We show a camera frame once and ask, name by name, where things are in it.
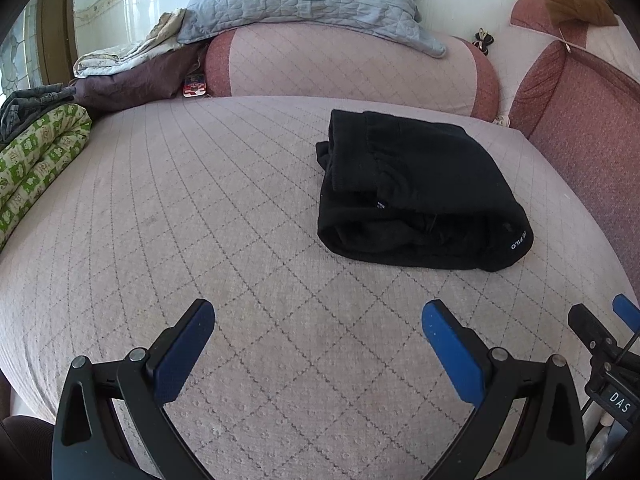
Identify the black pants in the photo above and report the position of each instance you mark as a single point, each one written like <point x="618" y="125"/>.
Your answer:
<point x="425" y="185"/>

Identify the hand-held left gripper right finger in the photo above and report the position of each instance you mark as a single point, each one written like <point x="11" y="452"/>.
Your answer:
<point x="452" y="355"/>

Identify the brown cloth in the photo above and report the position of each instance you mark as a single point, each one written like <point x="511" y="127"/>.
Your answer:
<point x="575" y="5"/>

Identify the small beige tassel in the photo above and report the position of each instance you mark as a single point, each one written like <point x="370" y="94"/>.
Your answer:
<point x="500" y="120"/>

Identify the purple blanket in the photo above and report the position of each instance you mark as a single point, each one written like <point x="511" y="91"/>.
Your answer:
<point x="135" y="85"/>

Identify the red headboard cushion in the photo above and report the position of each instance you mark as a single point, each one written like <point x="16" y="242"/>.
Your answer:
<point x="575" y="110"/>

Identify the pink cushion with red corners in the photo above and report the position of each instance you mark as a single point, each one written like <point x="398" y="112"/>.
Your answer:
<point x="530" y="12"/>

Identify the pink quilted bed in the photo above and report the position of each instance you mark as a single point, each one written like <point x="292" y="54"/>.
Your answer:
<point x="200" y="235"/>

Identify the black bow hair clip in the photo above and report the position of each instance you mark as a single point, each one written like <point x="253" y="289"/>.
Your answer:
<point x="483" y="40"/>

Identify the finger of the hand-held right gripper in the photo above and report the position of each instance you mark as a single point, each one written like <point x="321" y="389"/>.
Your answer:
<point x="629" y="312"/>
<point x="592" y="332"/>

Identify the pink bolster with red ends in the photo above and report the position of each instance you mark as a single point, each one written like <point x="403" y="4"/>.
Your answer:
<point x="350" y="70"/>

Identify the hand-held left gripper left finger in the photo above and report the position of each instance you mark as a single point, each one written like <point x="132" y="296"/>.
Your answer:
<point x="182" y="355"/>

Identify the wooden window frame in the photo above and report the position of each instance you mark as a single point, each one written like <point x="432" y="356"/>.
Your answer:
<point x="50" y="35"/>

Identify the beige folded blanket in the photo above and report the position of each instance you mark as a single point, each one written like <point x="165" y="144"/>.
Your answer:
<point x="115" y="57"/>

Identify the green patterned blanket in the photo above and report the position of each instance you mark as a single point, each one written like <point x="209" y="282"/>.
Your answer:
<point x="35" y="160"/>

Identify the red and white packet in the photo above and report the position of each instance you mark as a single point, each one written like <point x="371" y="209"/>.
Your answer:
<point x="194" y="87"/>

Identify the dark grey clothing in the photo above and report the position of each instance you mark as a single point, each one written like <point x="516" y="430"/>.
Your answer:
<point x="25" y="105"/>

